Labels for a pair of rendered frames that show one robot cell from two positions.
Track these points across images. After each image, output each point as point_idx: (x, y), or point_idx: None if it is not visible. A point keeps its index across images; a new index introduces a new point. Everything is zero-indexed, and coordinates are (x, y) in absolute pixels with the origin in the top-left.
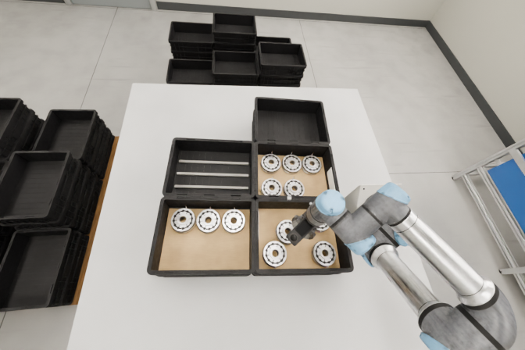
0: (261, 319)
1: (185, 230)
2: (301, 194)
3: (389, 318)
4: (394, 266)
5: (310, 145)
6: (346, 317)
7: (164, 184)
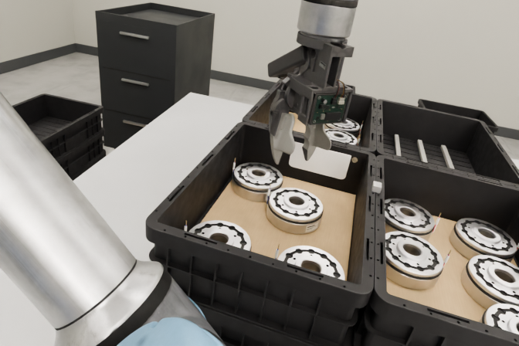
0: (161, 196)
1: None
2: (391, 257)
3: None
4: (85, 198)
5: None
6: (36, 320)
7: (395, 102)
